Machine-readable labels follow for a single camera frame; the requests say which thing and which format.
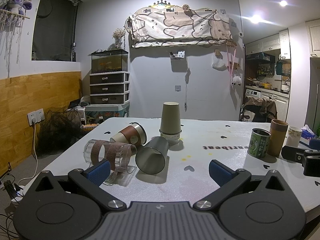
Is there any grey metal tumbler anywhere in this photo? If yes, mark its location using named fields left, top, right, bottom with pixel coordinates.
left=135, top=137, right=169, bottom=175

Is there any white floral ceramic cup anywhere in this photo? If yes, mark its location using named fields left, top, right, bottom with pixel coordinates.
left=285, top=126, right=302, bottom=147

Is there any brown bamboo cylinder cup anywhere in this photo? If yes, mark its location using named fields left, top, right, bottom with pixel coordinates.
left=267, top=119, right=288, bottom=157

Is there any brown-sleeved white coffee cup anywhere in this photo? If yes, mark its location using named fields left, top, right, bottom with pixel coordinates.
left=110, top=122, right=147, bottom=147

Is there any small white patterned bowl-cup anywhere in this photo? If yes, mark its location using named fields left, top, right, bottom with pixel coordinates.
left=159, top=130, right=181, bottom=145

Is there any beige paper cup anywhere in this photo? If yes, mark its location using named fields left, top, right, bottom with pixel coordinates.
left=159, top=102, right=181, bottom=134

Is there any blue tissue box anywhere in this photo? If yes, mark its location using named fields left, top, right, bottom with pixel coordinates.
left=301, top=124, right=319, bottom=141

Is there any clear glass brown-banded mug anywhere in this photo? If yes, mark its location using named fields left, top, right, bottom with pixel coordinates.
left=84, top=139, right=137, bottom=186

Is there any green patterned tin can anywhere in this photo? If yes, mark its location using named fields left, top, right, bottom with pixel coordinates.
left=247, top=128, right=271, bottom=159

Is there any chair with brown jacket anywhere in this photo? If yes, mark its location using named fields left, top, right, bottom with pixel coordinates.
left=240, top=96, right=278, bottom=123

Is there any white washing machine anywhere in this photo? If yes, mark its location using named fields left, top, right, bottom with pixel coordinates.
left=245, top=88, right=262, bottom=99

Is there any black drawer cabinet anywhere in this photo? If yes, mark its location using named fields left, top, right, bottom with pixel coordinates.
left=89, top=71, right=130, bottom=105

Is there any white plush sheep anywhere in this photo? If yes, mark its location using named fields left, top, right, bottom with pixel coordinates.
left=231, top=76, right=242, bottom=86

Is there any glass fish tank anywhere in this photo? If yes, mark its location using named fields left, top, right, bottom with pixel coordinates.
left=91, top=49, right=129, bottom=74

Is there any dried flower vase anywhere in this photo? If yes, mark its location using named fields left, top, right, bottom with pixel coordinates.
left=112, top=28, right=125, bottom=49

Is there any dark window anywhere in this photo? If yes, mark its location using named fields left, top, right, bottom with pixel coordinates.
left=31, top=0, right=80, bottom=62

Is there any cartoon print hanging cloth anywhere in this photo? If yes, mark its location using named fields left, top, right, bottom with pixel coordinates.
left=125, top=5, right=233, bottom=48

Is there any purple plush toy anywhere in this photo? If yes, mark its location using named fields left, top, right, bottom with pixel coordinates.
left=1, top=0, right=33, bottom=25

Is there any white wall power socket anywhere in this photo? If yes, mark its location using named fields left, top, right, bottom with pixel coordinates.
left=27, top=108, right=45, bottom=126

